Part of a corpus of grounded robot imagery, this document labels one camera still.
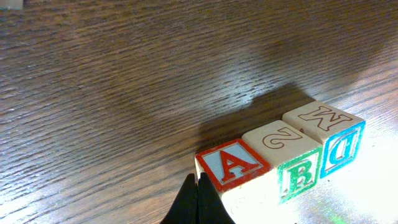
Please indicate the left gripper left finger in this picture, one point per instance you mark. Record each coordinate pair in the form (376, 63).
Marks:
(184, 207)

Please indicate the wooden block green side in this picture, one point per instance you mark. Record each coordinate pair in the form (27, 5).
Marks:
(242, 179)

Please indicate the block green letter B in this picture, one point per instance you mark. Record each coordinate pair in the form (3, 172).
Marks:
(295, 158)

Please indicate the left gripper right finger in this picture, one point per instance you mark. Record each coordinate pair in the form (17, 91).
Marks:
(210, 209)

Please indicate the block blue letter D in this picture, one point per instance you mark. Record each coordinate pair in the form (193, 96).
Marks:
(339, 132)

